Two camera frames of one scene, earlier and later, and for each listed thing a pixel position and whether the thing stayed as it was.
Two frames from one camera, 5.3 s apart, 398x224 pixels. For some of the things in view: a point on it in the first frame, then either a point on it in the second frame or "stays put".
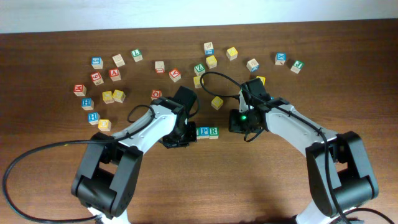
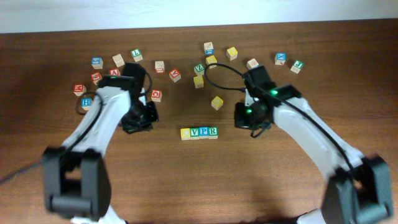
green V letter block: (198, 133) stays put
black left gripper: (179, 140) to (137, 125)
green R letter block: (214, 132) stays put
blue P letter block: (204, 132) stays put
